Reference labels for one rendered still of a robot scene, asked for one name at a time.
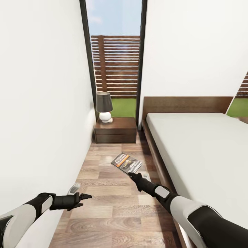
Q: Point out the hardback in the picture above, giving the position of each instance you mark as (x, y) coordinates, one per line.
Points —
(126, 163)

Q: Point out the table lamp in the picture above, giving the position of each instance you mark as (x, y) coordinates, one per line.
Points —
(104, 106)

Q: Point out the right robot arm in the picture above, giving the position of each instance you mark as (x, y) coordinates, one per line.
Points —
(205, 226)

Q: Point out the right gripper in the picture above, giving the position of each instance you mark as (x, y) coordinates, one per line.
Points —
(141, 183)

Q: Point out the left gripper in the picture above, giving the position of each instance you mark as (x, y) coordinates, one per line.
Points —
(73, 201)

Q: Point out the bed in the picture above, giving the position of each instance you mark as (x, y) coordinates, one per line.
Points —
(200, 153)

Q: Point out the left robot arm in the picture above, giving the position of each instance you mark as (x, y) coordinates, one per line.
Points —
(15, 223)

